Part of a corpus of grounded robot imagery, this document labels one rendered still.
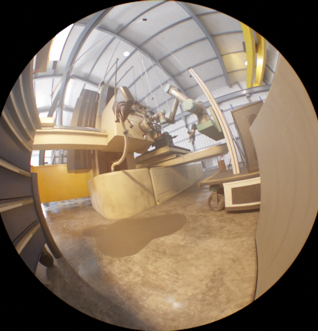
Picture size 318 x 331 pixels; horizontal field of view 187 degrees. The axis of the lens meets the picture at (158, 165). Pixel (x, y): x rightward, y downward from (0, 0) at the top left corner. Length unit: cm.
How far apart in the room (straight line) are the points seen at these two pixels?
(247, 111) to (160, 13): 792
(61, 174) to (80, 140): 219
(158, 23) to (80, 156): 805
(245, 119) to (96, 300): 135
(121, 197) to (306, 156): 131
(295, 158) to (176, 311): 50
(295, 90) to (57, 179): 364
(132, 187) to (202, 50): 893
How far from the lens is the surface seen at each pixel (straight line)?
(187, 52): 852
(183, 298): 48
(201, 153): 168
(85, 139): 145
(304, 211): 22
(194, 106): 88
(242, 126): 89
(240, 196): 83
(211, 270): 54
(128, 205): 126
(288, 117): 22
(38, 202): 81
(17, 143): 64
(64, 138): 144
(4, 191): 53
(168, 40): 814
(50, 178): 354
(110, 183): 123
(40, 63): 156
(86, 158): 175
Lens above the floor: 46
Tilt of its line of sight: 5 degrees up
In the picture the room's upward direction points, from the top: 11 degrees counter-clockwise
